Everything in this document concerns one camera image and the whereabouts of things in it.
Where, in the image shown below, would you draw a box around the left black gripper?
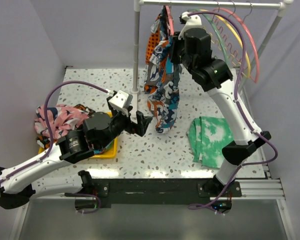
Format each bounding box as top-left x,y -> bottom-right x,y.
98,105 -> 153,150

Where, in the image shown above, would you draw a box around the blue orange patterned shorts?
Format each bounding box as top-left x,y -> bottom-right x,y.
143,6 -> 182,134

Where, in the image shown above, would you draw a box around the pink hanger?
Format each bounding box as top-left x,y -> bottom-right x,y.
211,8 -> 260,83
164,5 -> 175,36

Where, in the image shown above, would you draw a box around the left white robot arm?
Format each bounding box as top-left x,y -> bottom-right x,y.
0,111 -> 152,210

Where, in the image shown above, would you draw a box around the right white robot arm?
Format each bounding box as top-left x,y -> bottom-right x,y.
170,26 -> 272,197

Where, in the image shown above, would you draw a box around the green hanger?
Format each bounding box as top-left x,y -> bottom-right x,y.
203,14 -> 231,67

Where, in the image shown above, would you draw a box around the yellow hanger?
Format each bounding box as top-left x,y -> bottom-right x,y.
199,9 -> 253,78

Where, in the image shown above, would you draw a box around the yellow plastic tray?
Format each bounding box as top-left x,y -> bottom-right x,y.
40,112 -> 118,159

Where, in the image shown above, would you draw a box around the green tie-dye cloth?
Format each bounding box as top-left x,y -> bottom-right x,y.
187,116 -> 234,169

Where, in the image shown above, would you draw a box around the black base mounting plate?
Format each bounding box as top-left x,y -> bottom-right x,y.
64,177 -> 243,210

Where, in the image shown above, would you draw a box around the pink floral garment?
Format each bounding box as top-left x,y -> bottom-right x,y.
34,104 -> 94,140

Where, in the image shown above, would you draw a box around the orange patterned garment in tray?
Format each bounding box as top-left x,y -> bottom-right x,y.
36,135 -> 51,150

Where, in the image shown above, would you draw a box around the white clothes rack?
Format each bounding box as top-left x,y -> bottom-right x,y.
130,0 -> 295,121

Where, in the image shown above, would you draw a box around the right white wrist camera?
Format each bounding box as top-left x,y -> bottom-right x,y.
178,11 -> 202,40

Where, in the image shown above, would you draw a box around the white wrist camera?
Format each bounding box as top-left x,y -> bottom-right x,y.
108,90 -> 133,117
178,11 -> 202,40

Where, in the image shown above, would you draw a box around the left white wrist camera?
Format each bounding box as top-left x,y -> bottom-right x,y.
108,90 -> 133,117

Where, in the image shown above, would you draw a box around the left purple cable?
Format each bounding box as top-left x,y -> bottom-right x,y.
0,80 -> 115,213

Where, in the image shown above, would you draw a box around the purple cable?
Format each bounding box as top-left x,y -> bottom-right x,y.
0,80 -> 115,213
181,12 -> 279,215

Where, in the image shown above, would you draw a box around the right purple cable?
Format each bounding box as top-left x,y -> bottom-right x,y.
181,12 -> 279,215

